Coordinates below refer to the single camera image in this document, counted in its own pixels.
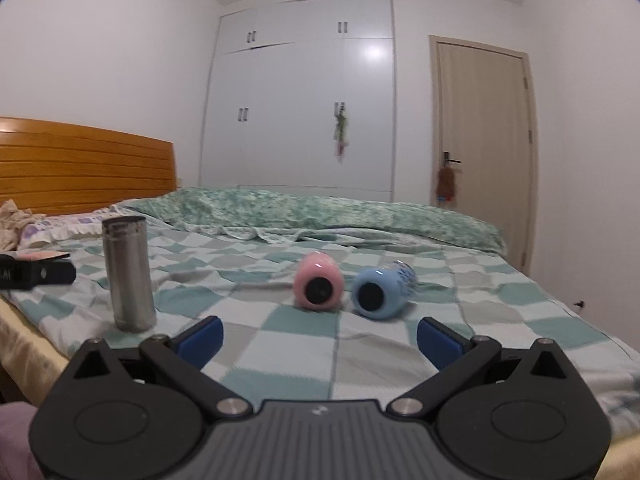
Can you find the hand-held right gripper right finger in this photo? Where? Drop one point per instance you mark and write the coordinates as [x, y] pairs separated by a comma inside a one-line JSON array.
[[440, 343]]

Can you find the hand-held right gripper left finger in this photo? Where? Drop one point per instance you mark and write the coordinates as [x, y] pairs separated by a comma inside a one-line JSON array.
[[202, 342]]

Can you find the blue cup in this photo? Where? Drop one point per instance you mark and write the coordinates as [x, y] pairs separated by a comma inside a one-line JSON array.
[[380, 290]]

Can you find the pink cup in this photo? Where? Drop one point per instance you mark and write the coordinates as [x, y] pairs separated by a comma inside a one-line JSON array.
[[318, 282]]

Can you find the silver steel thermos cup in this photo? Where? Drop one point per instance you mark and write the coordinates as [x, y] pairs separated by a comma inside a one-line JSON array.
[[129, 275]]

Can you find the pink flat case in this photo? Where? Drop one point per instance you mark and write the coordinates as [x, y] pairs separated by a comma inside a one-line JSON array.
[[42, 255]]

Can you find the beige lace cloth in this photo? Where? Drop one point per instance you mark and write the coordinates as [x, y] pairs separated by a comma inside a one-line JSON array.
[[15, 222]]

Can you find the purple patterned pillow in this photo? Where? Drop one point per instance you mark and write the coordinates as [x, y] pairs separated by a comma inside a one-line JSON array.
[[65, 225]]

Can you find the wooden headboard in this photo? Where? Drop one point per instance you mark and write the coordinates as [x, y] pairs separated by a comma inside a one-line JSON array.
[[75, 165]]

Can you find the red-brown hanging tassel ornament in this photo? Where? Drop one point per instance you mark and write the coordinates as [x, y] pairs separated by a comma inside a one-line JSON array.
[[445, 182]]

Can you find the pink cloth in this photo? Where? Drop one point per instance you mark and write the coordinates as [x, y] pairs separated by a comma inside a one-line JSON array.
[[15, 440]]

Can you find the green floral quilt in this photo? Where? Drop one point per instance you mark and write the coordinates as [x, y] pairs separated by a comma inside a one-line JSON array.
[[320, 215]]

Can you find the beige door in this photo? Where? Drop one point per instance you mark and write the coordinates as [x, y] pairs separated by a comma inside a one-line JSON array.
[[482, 150]]

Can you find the green hanging plant ornament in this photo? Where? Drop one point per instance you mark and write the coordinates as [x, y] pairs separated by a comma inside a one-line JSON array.
[[340, 130]]

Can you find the white wardrobe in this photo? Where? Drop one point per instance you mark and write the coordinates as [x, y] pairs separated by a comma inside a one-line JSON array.
[[295, 110]]

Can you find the black wall plug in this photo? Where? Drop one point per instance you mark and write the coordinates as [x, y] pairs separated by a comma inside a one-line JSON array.
[[579, 304]]

